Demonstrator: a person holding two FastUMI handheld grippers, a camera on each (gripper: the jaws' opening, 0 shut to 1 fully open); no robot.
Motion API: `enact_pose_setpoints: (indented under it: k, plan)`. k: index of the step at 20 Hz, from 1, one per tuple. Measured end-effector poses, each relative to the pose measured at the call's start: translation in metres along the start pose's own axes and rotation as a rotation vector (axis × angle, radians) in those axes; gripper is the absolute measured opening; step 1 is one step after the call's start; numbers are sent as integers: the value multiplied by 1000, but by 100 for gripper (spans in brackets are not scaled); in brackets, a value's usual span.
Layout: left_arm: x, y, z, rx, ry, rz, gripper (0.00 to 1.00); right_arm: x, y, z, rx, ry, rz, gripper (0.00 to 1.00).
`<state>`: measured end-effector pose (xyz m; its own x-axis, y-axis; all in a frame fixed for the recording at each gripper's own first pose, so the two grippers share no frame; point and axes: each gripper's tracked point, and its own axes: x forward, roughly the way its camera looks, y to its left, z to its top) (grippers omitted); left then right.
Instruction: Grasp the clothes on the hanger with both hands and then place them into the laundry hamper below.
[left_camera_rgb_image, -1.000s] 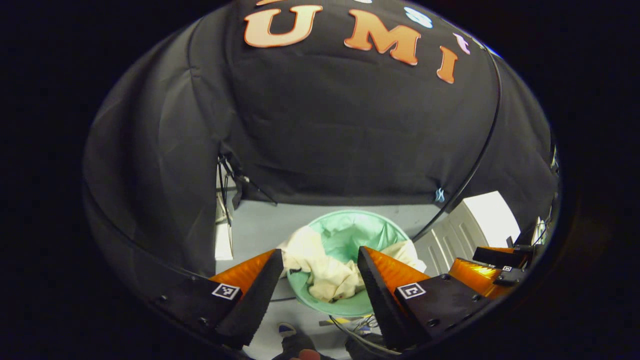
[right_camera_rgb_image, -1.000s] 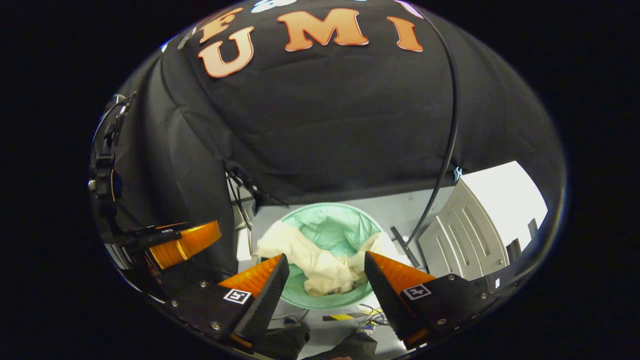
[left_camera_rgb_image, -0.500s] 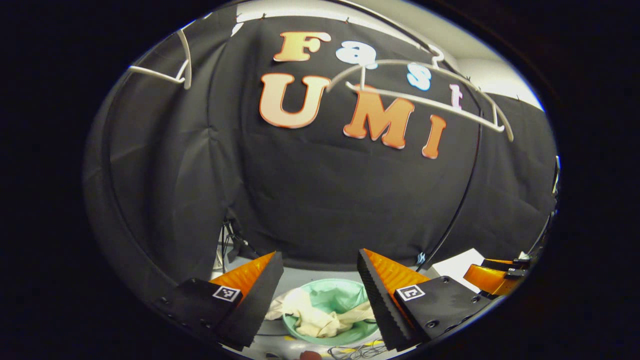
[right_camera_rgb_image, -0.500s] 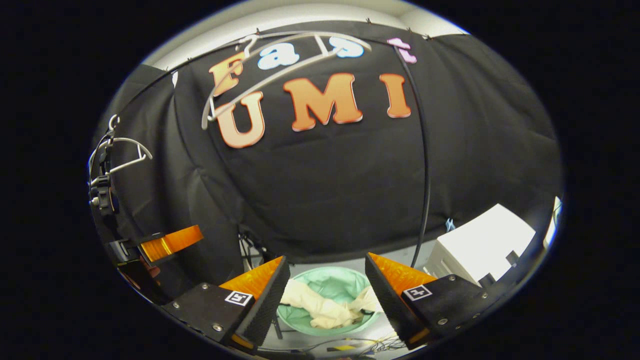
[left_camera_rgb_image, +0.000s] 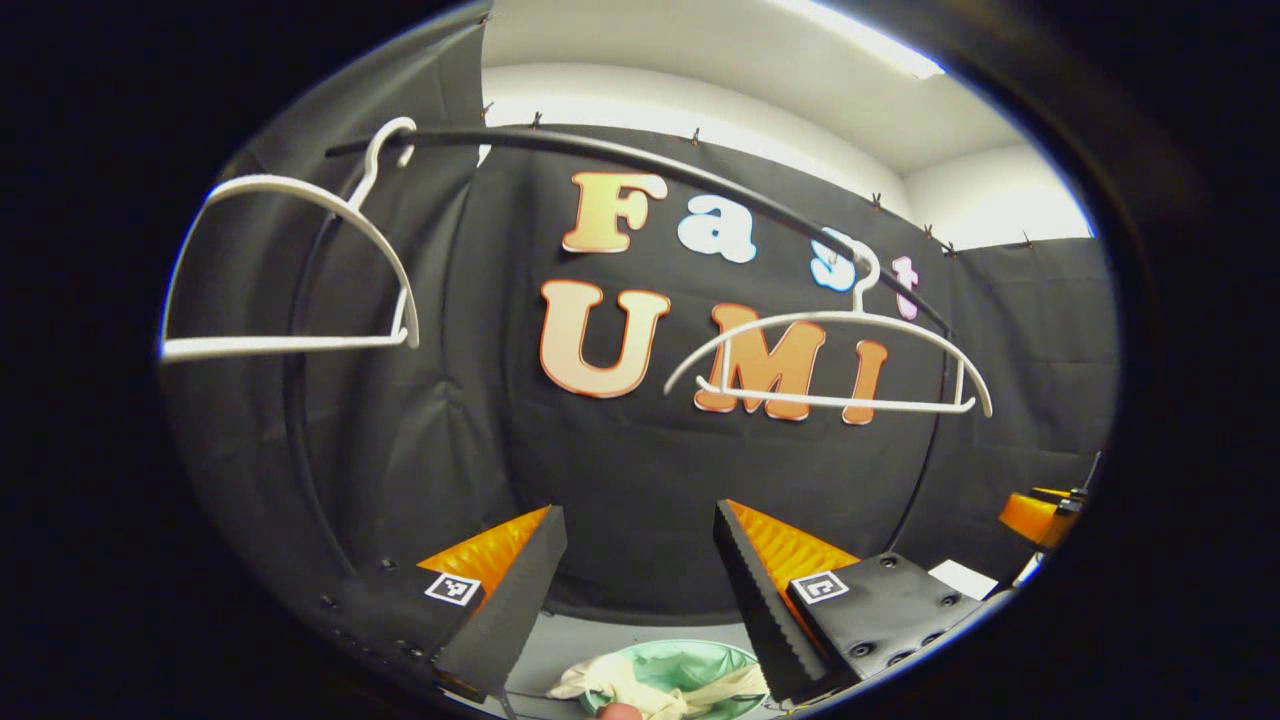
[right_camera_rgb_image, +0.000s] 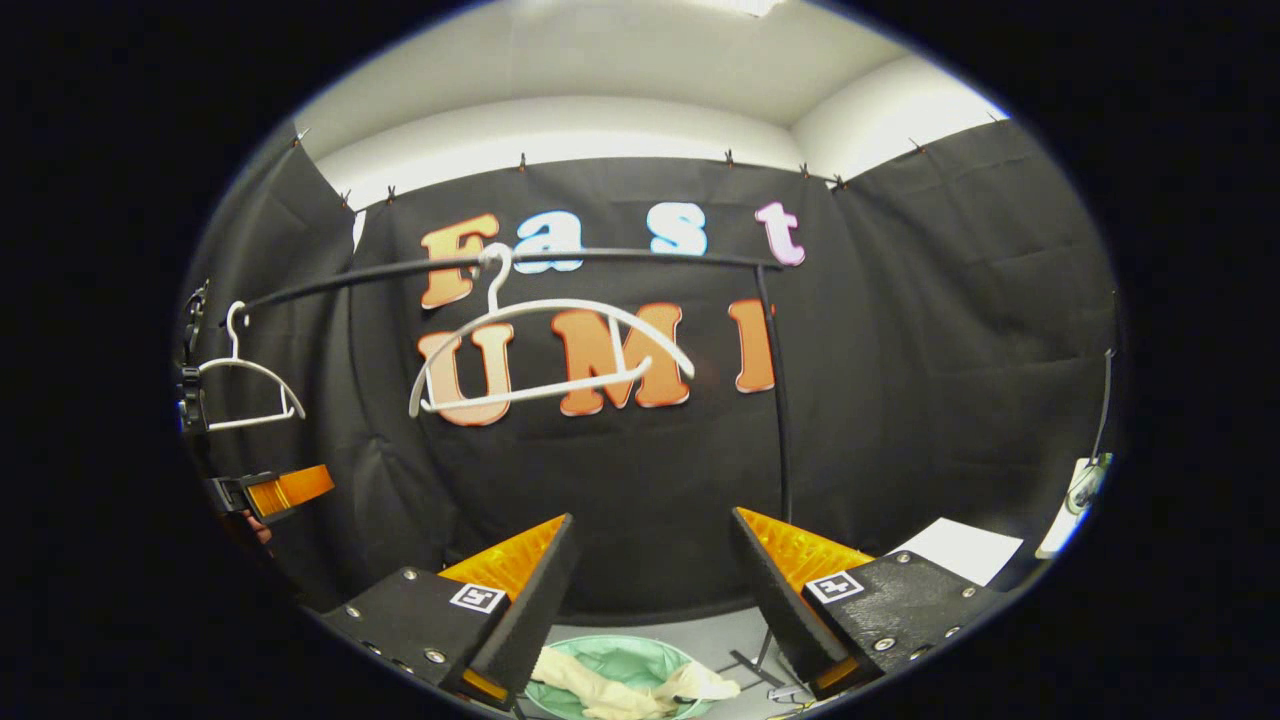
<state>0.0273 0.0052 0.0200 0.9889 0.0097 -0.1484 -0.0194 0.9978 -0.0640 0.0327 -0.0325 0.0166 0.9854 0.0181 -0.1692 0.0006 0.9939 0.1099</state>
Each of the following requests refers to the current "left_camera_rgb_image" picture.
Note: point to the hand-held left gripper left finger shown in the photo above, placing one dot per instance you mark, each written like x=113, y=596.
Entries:
x=520, y=600

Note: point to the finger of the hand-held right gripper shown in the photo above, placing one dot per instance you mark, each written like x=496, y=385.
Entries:
x=1030, y=518

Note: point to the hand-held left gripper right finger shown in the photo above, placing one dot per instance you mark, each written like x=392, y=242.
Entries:
x=765, y=610

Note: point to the green laundry hamper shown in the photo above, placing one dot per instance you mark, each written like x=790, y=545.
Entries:
x=690, y=665

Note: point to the cream button-up shirt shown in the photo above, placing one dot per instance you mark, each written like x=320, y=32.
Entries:
x=620, y=680

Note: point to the white plastic hanger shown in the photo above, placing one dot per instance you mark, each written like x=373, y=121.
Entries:
x=850, y=317
x=280, y=344

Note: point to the black backdrop cloth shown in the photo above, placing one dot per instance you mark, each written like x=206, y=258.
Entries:
x=620, y=470

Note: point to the ceiling light panel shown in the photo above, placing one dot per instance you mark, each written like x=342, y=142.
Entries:
x=880, y=40

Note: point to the black clothes rack rail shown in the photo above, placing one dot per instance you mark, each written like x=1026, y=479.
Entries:
x=600, y=150

